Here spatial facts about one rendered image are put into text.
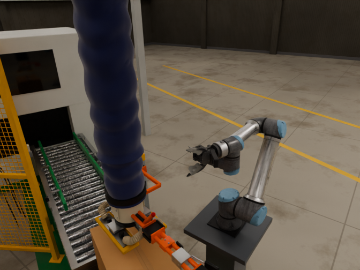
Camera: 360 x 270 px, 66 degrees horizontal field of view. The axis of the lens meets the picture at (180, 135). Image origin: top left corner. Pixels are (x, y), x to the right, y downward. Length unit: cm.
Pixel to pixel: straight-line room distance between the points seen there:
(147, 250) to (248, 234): 78
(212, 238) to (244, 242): 23
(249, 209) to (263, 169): 29
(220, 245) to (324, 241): 159
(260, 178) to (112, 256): 106
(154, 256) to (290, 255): 173
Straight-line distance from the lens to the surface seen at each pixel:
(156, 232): 144
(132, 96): 127
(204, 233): 216
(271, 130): 198
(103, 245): 190
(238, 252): 206
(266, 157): 196
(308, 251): 326
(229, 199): 201
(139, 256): 179
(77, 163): 362
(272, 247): 319
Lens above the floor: 228
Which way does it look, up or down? 26 degrees down
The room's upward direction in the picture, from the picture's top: 2 degrees counter-clockwise
